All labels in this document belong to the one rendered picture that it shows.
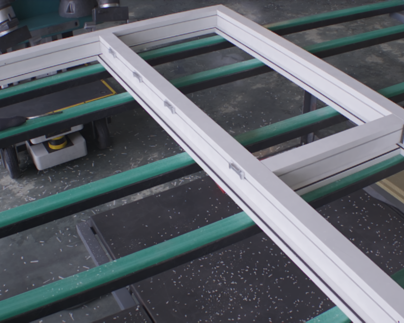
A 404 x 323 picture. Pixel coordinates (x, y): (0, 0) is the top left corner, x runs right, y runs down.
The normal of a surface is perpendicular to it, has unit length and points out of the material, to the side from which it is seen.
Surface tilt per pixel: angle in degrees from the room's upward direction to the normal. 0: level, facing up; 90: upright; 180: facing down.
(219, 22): 90
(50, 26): 90
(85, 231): 0
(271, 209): 90
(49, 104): 0
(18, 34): 66
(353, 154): 90
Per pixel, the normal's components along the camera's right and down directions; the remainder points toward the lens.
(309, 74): -0.87, 0.29
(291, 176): 0.50, 0.48
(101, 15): 0.38, 0.13
